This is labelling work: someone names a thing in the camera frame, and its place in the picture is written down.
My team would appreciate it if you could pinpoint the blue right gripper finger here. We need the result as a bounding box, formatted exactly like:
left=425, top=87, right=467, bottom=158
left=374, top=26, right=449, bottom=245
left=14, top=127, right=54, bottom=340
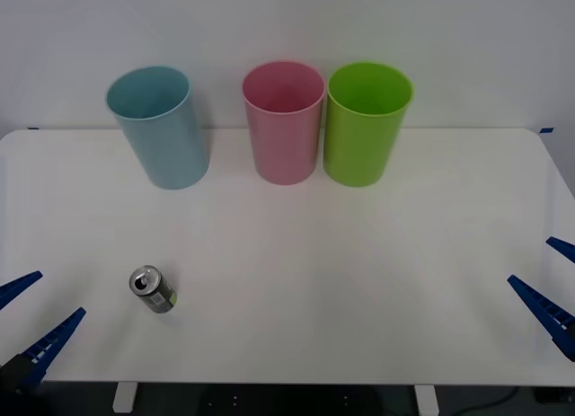
left=507, top=274, right=575, bottom=363
left=544, top=236, right=575, bottom=264

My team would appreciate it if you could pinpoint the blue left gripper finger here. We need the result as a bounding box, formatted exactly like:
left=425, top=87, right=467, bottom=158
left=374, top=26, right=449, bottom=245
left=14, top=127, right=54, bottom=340
left=0, top=306, right=87, bottom=397
left=0, top=271, right=44, bottom=314

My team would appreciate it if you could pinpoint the silver and black drink can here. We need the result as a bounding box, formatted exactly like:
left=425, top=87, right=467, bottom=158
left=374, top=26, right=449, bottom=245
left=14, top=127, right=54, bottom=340
left=128, top=265, right=180, bottom=314

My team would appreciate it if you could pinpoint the black box under table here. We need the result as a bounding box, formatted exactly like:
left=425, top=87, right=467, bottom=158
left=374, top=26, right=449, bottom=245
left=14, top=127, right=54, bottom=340
left=533, top=386, right=575, bottom=407

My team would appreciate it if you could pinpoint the white table leg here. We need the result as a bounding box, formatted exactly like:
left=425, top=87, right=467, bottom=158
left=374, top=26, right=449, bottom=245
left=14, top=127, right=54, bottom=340
left=111, top=382, right=138, bottom=413
left=412, top=384, right=439, bottom=416

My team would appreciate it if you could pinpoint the pale blue plastic bin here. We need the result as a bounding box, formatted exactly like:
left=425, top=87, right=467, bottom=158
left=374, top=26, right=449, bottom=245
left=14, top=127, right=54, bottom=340
left=105, top=65, right=211, bottom=191

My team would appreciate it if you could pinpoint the green plastic bin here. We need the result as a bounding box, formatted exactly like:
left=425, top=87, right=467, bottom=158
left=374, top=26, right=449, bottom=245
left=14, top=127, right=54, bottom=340
left=322, top=61, right=415, bottom=188

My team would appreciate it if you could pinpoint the pink plastic bin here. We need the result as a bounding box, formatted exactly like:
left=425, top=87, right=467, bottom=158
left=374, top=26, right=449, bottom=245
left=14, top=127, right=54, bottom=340
left=242, top=59, right=326, bottom=186

